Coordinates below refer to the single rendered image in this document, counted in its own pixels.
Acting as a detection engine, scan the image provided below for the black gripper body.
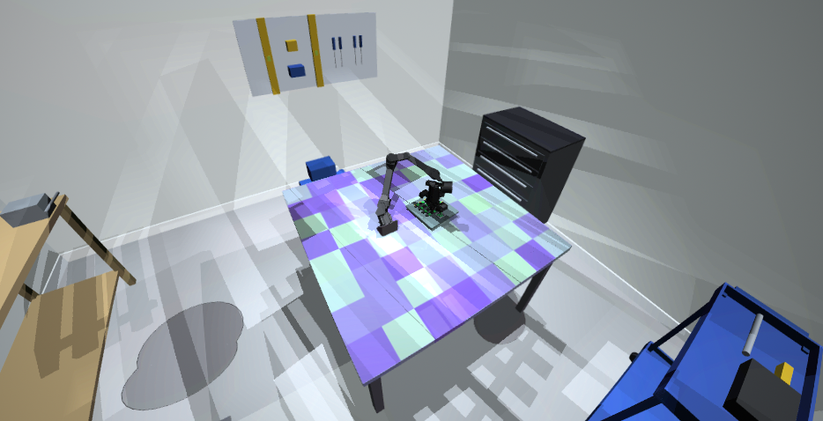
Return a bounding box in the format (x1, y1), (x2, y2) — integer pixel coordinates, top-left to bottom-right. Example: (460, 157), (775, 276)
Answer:
(419, 189), (448, 213)

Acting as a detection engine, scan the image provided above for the grey switch panel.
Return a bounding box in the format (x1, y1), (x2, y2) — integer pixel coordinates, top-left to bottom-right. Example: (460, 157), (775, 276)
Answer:
(405, 196), (459, 229)

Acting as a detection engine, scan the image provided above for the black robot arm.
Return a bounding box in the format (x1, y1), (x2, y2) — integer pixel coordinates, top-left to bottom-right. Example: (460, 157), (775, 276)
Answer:
(375, 152), (453, 226)

